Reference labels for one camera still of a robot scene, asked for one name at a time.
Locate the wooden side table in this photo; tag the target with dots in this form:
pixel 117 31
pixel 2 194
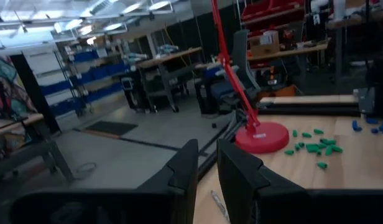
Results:
pixel 17 123

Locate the colourful mural panel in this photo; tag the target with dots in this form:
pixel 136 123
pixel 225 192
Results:
pixel 8 93

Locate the cardboard box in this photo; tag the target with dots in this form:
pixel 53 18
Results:
pixel 264 46

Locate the metal shelf blue bins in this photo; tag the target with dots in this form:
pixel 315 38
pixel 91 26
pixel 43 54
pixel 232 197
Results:
pixel 98 73

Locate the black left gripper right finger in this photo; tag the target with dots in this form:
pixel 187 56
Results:
pixel 238 180

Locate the red desk lamp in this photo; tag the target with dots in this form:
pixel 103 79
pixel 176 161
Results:
pixel 261 138

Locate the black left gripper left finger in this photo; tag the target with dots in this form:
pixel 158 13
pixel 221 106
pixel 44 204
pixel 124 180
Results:
pixel 185 174

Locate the office chair blue seat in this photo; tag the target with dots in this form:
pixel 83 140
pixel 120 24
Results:
pixel 241 53

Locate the wooden workbench on wheels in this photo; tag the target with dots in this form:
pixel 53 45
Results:
pixel 166 57

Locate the long wooden workbench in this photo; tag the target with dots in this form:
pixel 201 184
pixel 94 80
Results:
pixel 288 53

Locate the orange black vacuum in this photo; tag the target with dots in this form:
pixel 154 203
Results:
pixel 277 91

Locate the dark floor mat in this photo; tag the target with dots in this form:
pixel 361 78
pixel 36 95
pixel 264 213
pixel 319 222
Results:
pixel 110 127

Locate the red storage bins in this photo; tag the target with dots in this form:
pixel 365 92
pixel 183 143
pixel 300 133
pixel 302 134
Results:
pixel 272 9

